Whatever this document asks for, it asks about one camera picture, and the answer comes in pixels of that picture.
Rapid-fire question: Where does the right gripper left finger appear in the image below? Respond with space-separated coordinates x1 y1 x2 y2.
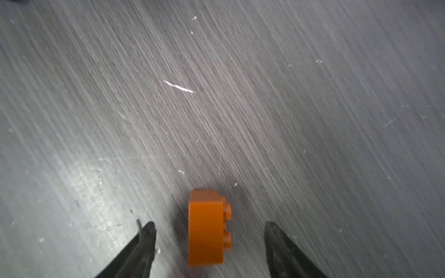
96 220 156 278

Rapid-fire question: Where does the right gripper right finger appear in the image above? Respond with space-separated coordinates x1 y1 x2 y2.
264 221 327 278

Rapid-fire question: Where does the orange lego brick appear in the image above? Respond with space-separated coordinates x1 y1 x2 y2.
188 190 232 267

